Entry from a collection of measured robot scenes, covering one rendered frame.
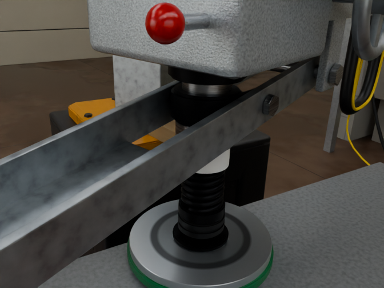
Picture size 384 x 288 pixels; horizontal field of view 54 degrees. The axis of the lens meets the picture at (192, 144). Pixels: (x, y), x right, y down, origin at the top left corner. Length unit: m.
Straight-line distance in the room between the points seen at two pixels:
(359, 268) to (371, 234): 0.10
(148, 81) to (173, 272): 0.80
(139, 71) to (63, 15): 5.44
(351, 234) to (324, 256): 0.09
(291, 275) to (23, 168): 0.39
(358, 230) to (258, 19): 0.47
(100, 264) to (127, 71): 0.79
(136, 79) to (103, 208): 0.94
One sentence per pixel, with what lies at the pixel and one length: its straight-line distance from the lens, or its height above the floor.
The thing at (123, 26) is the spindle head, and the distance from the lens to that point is 0.43.
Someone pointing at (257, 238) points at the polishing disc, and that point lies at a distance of 0.59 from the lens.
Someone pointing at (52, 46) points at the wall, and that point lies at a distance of 6.63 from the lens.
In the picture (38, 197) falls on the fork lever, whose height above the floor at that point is 1.00.
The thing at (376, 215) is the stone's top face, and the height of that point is 0.82.
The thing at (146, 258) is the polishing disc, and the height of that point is 0.86.
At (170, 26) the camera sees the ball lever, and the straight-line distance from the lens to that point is 0.30.
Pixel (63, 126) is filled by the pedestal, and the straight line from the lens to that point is 1.38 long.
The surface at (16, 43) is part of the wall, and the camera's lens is 6.50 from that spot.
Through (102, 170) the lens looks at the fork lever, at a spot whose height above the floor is 1.01.
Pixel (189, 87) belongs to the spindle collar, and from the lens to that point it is 0.47.
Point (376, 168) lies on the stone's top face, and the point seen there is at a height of 0.82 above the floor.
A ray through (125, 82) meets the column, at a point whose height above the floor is 0.90.
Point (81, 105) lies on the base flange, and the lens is 1.47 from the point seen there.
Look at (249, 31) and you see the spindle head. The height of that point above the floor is 1.17.
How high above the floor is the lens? 1.20
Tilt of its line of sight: 23 degrees down
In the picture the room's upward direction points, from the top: 2 degrees clockwise
